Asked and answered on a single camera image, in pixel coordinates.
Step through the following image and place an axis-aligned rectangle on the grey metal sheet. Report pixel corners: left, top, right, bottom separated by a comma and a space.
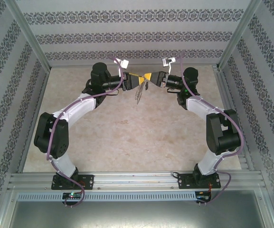
6, 190, 270, 228

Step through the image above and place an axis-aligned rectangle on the aluminium wall base strip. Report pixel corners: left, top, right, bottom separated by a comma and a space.
48, 64, 220, 69

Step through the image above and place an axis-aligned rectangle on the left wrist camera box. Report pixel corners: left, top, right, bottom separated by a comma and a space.
116, 58, 131, 69

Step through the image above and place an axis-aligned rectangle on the aluminium side rail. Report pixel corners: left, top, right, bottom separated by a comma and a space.
8, 67, 52, 188
214, 66, 263, 176

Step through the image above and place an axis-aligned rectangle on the aluminium corner post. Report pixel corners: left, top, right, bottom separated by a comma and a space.
217, 0, 263, 71
3, 0, 52, 72

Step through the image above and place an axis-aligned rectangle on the aluminium mounting rail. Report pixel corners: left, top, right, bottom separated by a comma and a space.
8, 172, 263, 190

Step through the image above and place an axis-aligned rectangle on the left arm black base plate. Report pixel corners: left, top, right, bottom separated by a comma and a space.
51, 174, 95, 190

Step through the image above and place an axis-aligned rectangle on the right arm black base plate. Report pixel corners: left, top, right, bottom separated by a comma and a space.
177, 173, 222, 190

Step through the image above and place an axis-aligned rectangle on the slotted grey cable duct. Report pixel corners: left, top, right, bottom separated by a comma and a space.
17, 191, 197, 201

